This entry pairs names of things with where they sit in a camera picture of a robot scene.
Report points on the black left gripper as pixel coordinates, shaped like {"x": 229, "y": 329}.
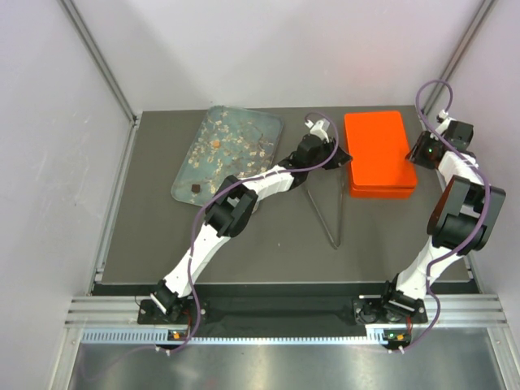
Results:
{"x": 340, "y": 158}

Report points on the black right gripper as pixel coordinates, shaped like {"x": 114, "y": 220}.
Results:
{"x": 415, "y": 154}

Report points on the orange box lid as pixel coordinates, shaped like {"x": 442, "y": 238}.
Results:
{"x": 378, "y": 143}

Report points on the orange chocolate box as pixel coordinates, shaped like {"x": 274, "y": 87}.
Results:
{"x": 405, "y": 186}

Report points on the metal serving tongs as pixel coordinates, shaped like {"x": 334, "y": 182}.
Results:
{"x": 329, "y": 212}

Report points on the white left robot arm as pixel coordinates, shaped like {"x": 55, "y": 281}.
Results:
{"x": 228, "y": 212}

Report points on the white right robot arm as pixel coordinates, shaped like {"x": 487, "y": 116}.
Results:
{"x": 461, "y": 222}

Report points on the blue floral serving tray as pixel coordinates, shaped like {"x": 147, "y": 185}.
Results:
{"x": 248, "y": 142}

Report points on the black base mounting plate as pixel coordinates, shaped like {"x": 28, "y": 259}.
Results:
{"x": 279, "y": 316}

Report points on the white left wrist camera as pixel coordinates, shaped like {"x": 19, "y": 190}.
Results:
{"x": 319, "y": 128}

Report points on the aluminium slotted rail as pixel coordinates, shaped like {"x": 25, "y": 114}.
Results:
{"x": 138, "y": 321}

